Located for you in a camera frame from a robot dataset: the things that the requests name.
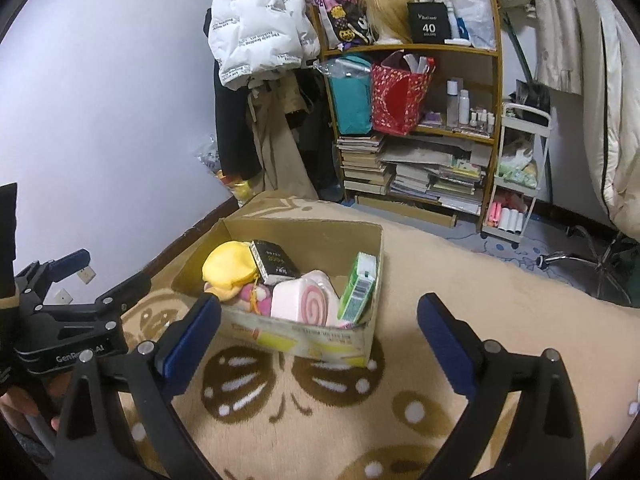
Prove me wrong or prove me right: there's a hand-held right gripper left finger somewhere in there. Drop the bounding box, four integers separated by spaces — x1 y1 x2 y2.
52 292 223 480

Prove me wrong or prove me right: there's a row of small bottles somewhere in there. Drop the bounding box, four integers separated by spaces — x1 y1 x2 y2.
470 107 497 136

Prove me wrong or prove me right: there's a black packet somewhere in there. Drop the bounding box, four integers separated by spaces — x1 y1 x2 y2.
249 239 302 287

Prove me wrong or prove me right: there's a black garment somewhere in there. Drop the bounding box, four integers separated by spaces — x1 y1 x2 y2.
292 67 346 201

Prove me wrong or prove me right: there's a person's left hand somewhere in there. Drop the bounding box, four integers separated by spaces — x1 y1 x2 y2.
0 385 61 436

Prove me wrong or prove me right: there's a blonde wig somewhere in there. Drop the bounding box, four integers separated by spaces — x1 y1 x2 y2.
360 0 418 46

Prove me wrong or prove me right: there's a white trolley cart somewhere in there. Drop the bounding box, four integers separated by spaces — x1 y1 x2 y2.
481 102 553 248

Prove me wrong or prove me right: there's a clear plastic bag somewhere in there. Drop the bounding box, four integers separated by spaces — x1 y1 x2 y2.
447 0 498 51

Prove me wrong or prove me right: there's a wooden shelf unit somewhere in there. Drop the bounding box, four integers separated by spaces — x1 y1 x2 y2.
309 0 503 231

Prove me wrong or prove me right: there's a red patterned gift bag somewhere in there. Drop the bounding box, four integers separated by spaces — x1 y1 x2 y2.
371 50 437 136

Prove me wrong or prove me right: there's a black box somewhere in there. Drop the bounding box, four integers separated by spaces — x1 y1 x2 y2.
406 1 453 45

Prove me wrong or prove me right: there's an office chair base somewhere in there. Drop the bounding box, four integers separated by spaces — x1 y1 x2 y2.
535 225 640 308

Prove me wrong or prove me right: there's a grey blue printed mat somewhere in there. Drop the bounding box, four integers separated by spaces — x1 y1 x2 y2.
440 220 636 306

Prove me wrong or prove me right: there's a black coat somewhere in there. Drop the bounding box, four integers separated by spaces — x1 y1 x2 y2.
212 60 263 181

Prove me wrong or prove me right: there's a white duvet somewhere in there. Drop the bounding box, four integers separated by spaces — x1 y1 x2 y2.
572 0 640 241

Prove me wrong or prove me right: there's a purple printed bag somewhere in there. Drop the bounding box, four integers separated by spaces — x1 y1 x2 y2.
312 0 376 48

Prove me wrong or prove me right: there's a printed cardboard box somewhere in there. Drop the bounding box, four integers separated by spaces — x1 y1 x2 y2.
171 217 385 368

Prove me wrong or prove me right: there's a cream hanging coat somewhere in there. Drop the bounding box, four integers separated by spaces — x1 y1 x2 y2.
522 0 583 96

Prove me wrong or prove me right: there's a tall white bottle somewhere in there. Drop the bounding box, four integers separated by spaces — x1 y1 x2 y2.
446 78 460 128

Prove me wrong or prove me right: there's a green white packet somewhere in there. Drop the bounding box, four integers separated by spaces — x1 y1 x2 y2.
337 251 378 325

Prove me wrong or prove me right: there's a pink roll cake plush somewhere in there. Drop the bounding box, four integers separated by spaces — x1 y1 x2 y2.
270 269 343 328

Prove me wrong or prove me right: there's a beige coat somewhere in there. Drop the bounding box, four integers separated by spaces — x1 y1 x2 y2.
245 77 321 201

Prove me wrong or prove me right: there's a stack of books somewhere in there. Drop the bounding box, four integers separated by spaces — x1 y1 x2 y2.
336 134 396 196
387 137 488 216

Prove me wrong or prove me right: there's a plastic bag of toys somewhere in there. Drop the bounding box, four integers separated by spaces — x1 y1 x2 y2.
192 132 256 206

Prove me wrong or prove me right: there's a white puffer jacket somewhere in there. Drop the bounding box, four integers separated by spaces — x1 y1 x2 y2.
207 0 321 92

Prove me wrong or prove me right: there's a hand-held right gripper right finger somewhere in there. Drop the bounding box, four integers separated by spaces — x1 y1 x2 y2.
416 292 586 480

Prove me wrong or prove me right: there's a yellow plush pouch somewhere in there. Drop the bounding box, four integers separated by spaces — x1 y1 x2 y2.
201 241 260 291

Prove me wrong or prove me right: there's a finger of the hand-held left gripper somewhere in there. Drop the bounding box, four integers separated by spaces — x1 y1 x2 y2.
37 272 152 331
15 249 92 306

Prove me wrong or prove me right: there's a pink bear plush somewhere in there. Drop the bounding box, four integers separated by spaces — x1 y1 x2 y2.
235 282 273 316

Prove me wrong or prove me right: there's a beige brown patterned rug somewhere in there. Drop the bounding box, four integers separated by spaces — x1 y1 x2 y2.
112 190 640 480

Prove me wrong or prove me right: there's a teal bag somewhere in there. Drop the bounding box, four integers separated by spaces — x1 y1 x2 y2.
320 56 373 136

